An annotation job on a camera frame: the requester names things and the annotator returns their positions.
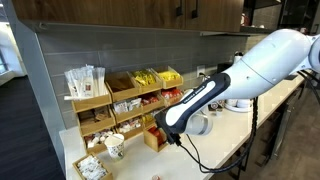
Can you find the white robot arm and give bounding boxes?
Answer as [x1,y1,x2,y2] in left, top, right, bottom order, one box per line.
[155,29,320,144]

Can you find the small sachet on counter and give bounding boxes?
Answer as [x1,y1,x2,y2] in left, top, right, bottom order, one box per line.
[152,175,160,180]

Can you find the red sachets pile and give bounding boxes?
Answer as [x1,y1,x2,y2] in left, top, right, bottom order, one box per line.
[161,88,182,99]

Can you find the yellow sachets pile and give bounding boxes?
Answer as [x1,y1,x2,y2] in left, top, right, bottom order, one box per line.
[159,71,180,81]

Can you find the tiered wooden condiment organizer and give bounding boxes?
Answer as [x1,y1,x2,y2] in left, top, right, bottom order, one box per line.
[66,66,183,153]

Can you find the front wooden tea tray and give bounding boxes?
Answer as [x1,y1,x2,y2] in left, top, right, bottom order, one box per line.
[143,126,167,152]

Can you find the patterned paper cup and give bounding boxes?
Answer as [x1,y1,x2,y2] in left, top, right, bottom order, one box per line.
[104,134,125,161]

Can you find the clear wrapped cutlery packs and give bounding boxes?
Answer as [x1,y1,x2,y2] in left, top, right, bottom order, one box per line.
[64,65,108,100]

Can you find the wooden upper cabinet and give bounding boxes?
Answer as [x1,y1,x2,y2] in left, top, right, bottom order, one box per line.
[12,0,244,32]

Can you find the white wall outlet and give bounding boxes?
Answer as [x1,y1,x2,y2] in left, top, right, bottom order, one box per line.
[197,65,205,77]

